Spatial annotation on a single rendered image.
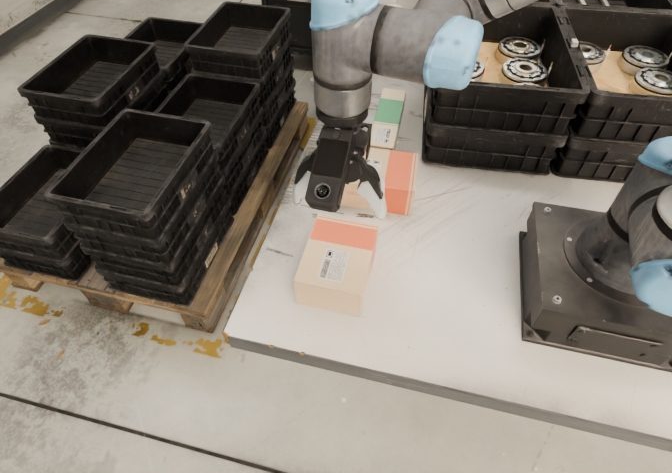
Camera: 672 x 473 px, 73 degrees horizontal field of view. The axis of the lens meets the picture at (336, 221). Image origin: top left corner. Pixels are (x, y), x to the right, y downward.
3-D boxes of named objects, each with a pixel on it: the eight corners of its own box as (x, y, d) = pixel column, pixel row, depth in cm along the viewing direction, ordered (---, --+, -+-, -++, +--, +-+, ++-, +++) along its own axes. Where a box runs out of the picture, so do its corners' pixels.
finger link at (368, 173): (391, 190, 69) (360, 148, 64) (390, 197, 68) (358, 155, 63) (366, 198, 71) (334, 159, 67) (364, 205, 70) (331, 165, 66)
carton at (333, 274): (359, 317, 81) (361, 295, 76) (296, 303, 83) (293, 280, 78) (376, 249, 92) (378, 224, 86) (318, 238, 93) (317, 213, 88)
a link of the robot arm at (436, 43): (495, -3, 51) (401, -18, 54) (478, 38, 44) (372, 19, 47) (478, 62, 57) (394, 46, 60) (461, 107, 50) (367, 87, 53)
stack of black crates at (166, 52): (187, 138, 203) (166, 69, 178) (127, 128, 208) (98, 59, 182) (222, 89, 229) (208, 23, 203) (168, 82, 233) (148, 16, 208)
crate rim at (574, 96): (587, 105, 89) (592, 94, 87) (434, 92, 92) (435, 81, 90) (553, 14, 115) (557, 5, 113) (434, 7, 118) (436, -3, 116)
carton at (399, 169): (337, 205, 99) (337, 180, 94) (347, 169, 107) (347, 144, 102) (410, 215, 97) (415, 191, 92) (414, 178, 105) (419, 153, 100)
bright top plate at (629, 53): (675, 69, 107) (676, 67, 107) (630, 67, 108) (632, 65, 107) (659, 48, 114) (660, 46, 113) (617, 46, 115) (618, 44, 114)
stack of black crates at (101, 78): (141, 200, 177) (95, 102, 144) (73, 188, 182) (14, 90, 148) (186, 138, 203) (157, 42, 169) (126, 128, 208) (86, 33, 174)
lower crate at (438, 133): (550, 180, 105) (570, 139, 96) (419, 168, 108) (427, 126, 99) (527, 86, 131) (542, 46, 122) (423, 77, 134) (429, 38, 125)
